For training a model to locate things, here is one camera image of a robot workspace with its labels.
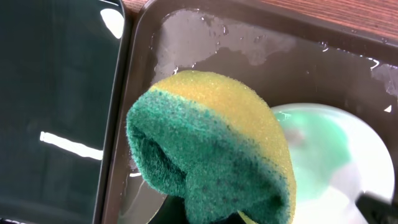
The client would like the large dark serving tray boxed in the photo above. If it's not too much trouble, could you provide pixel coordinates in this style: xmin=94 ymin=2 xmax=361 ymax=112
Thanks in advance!
xmin=102 ymin=1 xmax=397 ymax=223

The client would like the white plate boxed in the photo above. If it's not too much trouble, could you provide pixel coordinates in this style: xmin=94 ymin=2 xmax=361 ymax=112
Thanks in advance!
xmin=272 ymin=103 xmax=395 ymax=224

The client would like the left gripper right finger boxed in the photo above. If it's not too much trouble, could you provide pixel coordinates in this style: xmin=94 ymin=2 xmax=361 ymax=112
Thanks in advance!
xmin=217 ymin=213 xmax=246 ymax=224

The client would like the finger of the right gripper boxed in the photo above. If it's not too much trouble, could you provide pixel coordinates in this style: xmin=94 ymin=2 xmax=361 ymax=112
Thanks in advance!
xmin=355 ymin=193 xmax=397 ymax=224

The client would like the black water basin tray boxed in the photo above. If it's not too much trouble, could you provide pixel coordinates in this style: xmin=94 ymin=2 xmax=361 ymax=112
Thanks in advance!
xmin=1 ymin=0 xmax=125 ymax=223

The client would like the green yellow sponge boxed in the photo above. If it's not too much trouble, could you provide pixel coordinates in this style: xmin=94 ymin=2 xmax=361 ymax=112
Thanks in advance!
xmin=126 ymin=70 xmax=296 ymax=223

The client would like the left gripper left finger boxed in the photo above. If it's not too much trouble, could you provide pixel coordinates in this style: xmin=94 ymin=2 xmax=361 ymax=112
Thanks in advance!
xmin=155 ymin=196 xmax=189 ymax=224

